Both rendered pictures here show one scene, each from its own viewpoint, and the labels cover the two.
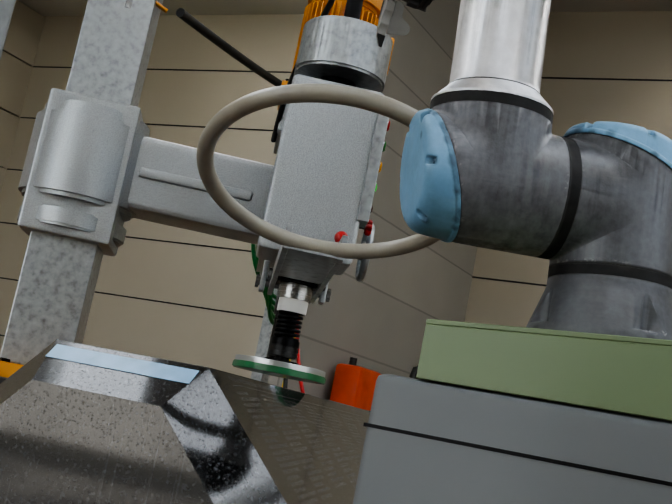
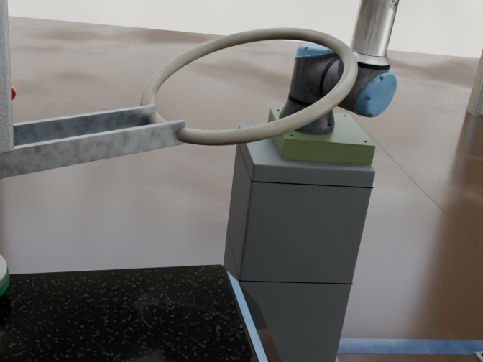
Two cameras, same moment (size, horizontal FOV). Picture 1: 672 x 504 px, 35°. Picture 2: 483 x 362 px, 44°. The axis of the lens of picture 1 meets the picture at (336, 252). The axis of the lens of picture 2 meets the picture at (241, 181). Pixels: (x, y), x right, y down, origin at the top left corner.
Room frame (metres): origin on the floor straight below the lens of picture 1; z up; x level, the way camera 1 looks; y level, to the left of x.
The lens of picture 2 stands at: (2.62, 1.08, 1.50)
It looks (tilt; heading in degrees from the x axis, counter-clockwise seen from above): 23 degrees down; 232
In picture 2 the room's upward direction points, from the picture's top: 7 degrees clockwise
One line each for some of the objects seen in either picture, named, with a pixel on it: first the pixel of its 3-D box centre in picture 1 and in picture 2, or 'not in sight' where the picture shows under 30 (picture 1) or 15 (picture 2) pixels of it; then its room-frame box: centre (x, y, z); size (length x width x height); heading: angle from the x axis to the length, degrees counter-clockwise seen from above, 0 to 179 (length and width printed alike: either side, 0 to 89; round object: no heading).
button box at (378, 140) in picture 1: (372, 165); not in sight; (2.42, -0.04, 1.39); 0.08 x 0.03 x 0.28; 4
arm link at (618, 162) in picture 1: (611, 203); (318, 71); (1.27, -0.32, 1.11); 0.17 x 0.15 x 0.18; 99
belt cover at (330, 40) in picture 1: (328, 106); not in sight; (2.83, 0.10, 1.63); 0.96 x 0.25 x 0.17; 4
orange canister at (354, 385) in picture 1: (359, 391); not in sight; (5.85, -0.28, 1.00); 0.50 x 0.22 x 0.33; 152
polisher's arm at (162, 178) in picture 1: (153, 181); not in sight; (3.09, 0.57, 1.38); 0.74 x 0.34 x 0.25; 96
